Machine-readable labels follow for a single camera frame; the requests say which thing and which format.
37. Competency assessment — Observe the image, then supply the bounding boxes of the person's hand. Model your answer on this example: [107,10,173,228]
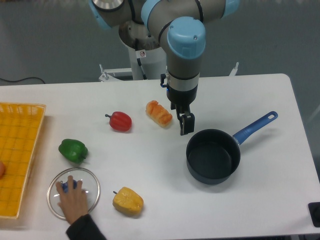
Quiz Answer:
[55,175,89,225]

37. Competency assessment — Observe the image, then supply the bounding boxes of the black device table corner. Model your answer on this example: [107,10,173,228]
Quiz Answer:
[308,202,320,228]

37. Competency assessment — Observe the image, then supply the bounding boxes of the glass lid blue knob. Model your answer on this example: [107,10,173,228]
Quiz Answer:
[46,167,101,221]

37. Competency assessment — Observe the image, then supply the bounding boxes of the red bell pepper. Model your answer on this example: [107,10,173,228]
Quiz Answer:
[105,111,132,132]

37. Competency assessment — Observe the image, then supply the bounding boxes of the yellow woven basket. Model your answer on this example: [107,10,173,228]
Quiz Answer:
[0,102,46,219]

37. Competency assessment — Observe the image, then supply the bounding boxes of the black floor cable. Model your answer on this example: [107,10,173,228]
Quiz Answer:
[0,76,46,85]

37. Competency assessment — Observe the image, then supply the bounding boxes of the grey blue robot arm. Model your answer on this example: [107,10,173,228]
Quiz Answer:
[89,0,240,135]

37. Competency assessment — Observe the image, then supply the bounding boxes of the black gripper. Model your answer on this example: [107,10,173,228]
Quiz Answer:
[166,86,198,136]

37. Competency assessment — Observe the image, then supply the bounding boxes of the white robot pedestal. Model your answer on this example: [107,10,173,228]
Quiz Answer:
[118,19,168,81]

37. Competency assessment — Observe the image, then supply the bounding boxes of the black sleeved forearm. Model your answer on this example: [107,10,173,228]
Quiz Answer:
[66,214,107,240]

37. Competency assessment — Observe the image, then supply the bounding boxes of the orange bread loaf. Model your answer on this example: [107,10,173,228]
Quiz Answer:
[145,100,173,128]

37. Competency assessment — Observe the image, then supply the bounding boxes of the green bell pepper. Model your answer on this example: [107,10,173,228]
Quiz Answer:
[58,139,89,164]

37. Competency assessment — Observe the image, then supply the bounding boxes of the dark blue saucepan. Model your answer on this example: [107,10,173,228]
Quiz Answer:
[186,111,278,185]

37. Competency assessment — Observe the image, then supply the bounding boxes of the yellow bell pepper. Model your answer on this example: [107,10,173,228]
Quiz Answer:
[112,187,144,216]

